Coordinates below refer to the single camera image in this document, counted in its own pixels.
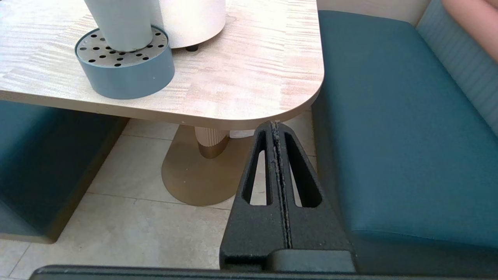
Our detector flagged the grey-blue plastic cup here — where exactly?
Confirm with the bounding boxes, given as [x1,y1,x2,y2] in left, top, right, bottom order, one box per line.
[84,0,160,52]

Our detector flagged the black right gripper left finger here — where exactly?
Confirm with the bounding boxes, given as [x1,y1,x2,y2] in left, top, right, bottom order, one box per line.
[220,121,291,271]

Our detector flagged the brass table base plate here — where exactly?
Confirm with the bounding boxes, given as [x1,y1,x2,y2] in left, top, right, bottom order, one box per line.
[161,124,266,207]

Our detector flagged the large clear water dispenser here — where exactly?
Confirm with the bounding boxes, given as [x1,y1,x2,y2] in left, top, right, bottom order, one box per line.
[150,0,227,52]

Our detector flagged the blue perforated drip tray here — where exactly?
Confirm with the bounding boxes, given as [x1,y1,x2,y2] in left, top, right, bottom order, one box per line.
[75,25,176,100]

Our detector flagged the teal bench without items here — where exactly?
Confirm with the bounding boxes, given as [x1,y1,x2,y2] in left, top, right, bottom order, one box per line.
[311,0,498,277]

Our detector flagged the ribbed table pedestal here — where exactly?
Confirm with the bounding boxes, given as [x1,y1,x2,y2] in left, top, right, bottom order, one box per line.
[194,126,230,159]

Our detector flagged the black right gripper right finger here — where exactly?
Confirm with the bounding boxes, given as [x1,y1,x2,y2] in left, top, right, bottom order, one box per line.
[275,122,354,252]

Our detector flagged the teal bench with snack packet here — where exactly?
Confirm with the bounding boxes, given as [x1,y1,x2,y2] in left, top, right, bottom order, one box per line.
[0,100,130,244]

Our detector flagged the short pink bolster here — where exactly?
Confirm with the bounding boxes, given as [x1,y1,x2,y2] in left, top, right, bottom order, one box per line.
[442,0,498,63]

